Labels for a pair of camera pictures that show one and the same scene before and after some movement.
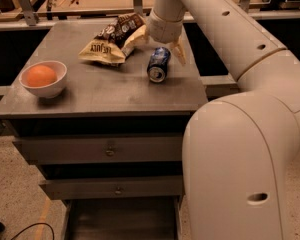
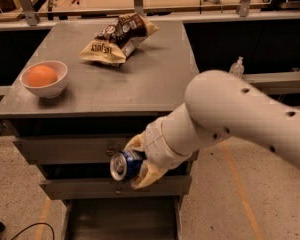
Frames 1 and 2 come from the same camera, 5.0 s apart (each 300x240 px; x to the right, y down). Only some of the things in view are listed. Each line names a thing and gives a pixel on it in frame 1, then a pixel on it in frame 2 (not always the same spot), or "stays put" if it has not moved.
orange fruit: (41, 75) stays put
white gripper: (164, 29) -> (157, 146)
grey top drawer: (103, 148) stays put
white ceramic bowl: (44, 78) stays put
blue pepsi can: (157, 64) -> (126, 165)
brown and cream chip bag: (116, 40) stays put
